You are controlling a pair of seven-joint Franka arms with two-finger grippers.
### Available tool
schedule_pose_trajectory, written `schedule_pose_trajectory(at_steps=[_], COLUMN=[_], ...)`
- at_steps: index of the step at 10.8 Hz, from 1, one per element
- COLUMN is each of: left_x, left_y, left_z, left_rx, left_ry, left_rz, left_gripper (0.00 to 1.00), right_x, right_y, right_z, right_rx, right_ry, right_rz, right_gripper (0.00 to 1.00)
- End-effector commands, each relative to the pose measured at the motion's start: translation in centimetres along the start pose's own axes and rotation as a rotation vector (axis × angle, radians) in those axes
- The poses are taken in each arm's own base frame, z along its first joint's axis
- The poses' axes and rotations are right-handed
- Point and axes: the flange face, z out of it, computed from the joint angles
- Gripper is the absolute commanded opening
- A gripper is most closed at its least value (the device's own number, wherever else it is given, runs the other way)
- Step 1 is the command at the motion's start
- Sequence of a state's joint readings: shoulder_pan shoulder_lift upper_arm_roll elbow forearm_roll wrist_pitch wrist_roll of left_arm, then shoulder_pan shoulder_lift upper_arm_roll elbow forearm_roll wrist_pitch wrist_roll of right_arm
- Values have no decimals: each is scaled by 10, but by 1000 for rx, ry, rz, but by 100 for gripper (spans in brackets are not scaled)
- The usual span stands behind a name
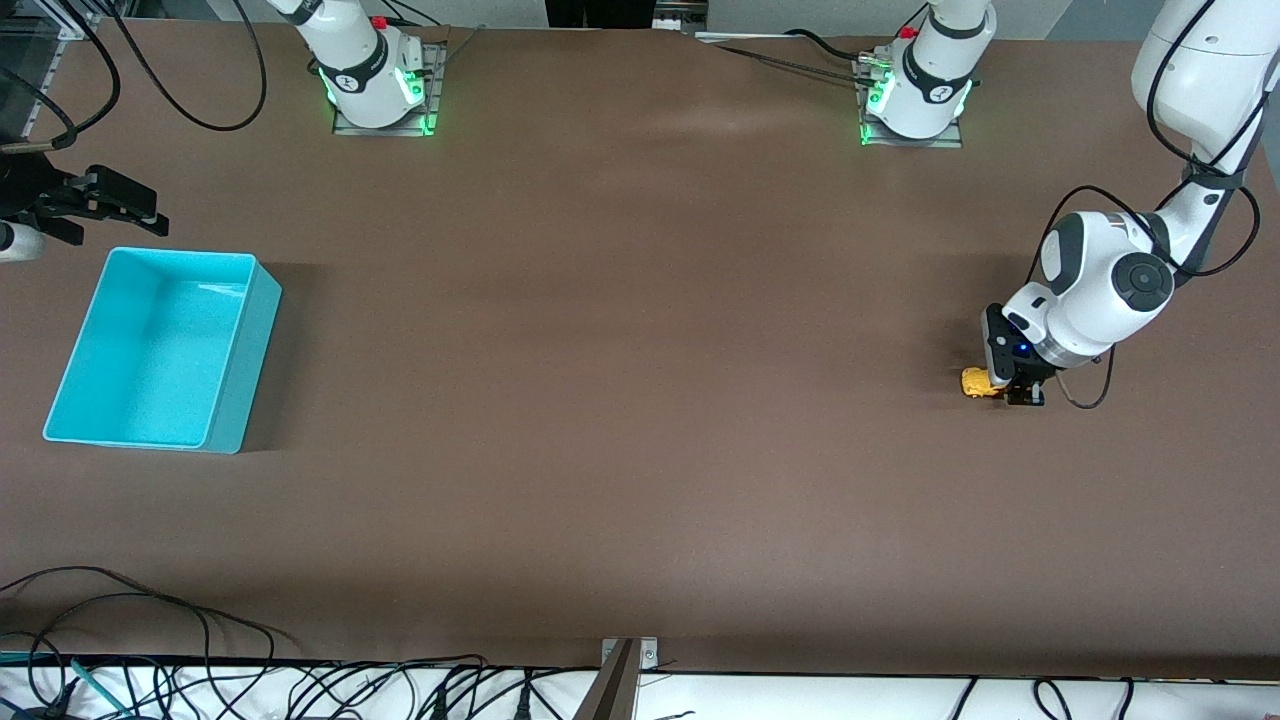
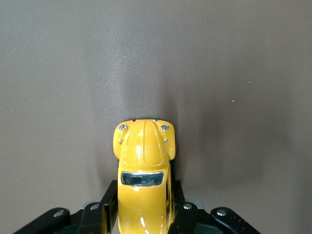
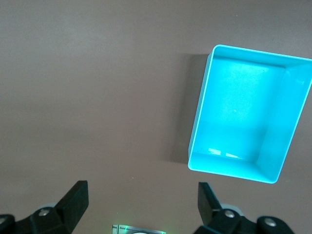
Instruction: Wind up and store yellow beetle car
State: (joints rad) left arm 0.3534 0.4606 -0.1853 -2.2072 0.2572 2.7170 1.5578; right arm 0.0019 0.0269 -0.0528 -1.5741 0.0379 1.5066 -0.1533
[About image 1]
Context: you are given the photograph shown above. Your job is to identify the turquoise plastic bin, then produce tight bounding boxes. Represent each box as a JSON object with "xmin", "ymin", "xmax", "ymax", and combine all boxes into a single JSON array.
[{"xmin": 42, "ymin": 248, "xmax": 284, "ymax": 455}]

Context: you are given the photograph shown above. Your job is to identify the white lower board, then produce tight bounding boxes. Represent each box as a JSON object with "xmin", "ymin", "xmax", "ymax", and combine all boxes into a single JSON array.
[{"xmin": 0, "ymin": 658, "xmax": 1280, "ymax": 720}]

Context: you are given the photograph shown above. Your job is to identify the grey metal beam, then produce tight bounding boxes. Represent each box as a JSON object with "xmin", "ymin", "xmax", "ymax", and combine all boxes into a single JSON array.
[{"xmin": 572, "ymin": 640, "xmax": 639, "ymax": 720}]

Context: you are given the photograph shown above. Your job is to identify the black background object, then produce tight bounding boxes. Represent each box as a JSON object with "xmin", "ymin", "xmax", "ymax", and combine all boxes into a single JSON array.
[{"xmin": 546, "ymin": 0, "xmax": 655, "ymax": 29}]

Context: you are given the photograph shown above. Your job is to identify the black cable with brass plug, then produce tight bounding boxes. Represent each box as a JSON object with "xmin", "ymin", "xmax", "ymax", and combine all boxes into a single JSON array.
[{"xmin": 0, "ymin": 0, "xmax": 123, "ymax": 153}]

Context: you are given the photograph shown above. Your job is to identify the black looping right arm cable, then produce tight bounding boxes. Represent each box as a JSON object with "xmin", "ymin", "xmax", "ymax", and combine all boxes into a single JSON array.
[{"xmin": 100, "ymin": 0, "xmax": 269, "ymax": 133}]

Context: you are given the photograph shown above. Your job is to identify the aluminium frame enclosure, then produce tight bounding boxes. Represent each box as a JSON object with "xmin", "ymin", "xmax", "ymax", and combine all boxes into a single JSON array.
[{"xmin": 0, "ymin": 0, "xmax": 103, "ymax": 141}]

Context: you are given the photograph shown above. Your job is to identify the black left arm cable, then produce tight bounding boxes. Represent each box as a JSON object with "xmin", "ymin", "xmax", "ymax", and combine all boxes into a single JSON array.
[{"xmin": 1025, "ymin": 0, "xmax": 1263, "ymax": 411}]

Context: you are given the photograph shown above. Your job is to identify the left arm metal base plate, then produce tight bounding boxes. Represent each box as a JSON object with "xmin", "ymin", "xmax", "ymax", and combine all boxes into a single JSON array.
[{"xmin": 858, "ymin": 55, "xmax": 966, "ymax": 149}]

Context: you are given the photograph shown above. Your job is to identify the black looping floor cable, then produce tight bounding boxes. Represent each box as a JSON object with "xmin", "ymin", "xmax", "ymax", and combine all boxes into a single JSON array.
[{"xmin": 0, "ymin": 566, "xmax": 213, "ymax": 720}]

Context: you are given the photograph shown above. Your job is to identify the thin dark floor cable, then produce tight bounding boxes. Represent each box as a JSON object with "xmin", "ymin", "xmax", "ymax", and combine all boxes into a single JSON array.
[{"xmin": 0, "ymin": 594, "xmax": 301, "ymax": 691}]

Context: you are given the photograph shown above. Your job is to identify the thin black tabletop cables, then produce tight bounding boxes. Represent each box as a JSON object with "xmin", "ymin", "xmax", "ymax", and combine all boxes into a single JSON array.
[{"xmin": 715, "ymin": 28, "xmax": 901, "ymax": 89}]

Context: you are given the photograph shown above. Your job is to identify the teal cable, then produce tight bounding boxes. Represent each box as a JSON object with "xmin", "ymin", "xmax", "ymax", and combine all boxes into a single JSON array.
[{"xmin": 0, "ymin": 650, "xmax": 131, "ymax": 713}]

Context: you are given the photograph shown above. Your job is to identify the metal table bracket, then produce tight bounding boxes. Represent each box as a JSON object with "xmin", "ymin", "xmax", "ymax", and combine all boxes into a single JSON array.
[{"xmin": 601, "ymin": 637, "xmax": 660, "ymax": 671}]

